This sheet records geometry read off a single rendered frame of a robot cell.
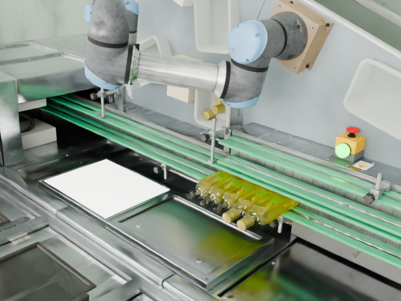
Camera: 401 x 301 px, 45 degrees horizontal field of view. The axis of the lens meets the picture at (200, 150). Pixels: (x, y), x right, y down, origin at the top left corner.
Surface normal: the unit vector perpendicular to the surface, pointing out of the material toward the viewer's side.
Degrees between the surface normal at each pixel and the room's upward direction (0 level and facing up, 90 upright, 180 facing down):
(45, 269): 90
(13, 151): 90
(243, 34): 8
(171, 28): 0
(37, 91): 90
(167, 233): 91
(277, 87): 0
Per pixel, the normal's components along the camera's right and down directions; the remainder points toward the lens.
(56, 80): 0.74, 0.30
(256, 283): 0.04, -0.92
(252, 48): -0.66, 0.14
